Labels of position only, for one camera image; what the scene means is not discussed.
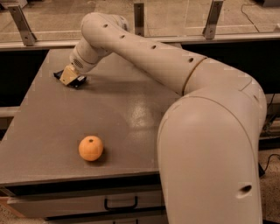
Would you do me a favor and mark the right metal railing bracket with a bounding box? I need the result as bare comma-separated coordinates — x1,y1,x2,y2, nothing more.
202,0,223,39

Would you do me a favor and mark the upper grey drawer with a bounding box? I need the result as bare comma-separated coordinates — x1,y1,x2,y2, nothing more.
8,190,165,218

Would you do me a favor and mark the orange fruit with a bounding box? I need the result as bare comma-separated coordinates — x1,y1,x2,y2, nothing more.
78,136,103,162

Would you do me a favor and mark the metal railing bracket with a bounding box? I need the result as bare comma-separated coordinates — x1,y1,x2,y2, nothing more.
134,3,144,37
8,5,37,46
202,0,223,39

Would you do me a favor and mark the left metal railing bracket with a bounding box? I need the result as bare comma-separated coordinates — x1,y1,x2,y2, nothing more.
8,5,37,46

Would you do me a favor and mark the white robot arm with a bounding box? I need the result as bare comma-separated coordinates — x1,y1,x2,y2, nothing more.
60,12,267,224

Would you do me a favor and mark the black drawer handle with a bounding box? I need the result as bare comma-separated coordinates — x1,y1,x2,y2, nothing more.
103,196,138,211

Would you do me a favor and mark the blue rxbar blueberry wrapper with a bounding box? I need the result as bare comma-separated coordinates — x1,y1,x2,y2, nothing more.
53,70,87,88

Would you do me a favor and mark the middle metal railing bracket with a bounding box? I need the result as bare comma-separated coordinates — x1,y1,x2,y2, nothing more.
134,3,144,37

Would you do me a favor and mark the lower grey drawer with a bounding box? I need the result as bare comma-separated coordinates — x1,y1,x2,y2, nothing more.
44,213,169,224

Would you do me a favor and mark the horizontal metal rail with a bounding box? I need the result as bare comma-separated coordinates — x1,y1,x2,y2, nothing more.
0,32,280,52

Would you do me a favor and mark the grey drawer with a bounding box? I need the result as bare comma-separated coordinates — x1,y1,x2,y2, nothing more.
8,190,165,218
44,213,169,224

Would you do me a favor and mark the black floor cable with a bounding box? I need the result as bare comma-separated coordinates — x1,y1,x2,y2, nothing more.
258,153,280,178

